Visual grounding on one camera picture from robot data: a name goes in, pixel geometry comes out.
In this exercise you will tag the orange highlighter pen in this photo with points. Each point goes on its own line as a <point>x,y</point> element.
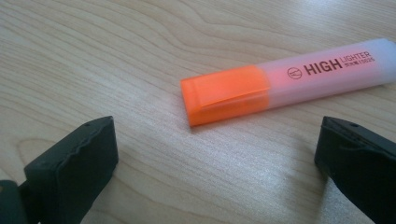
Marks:
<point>236,90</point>

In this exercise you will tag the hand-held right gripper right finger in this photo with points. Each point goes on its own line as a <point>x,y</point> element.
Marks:
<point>358,161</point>

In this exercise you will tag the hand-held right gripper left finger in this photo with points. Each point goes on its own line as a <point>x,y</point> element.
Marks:
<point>74,174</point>

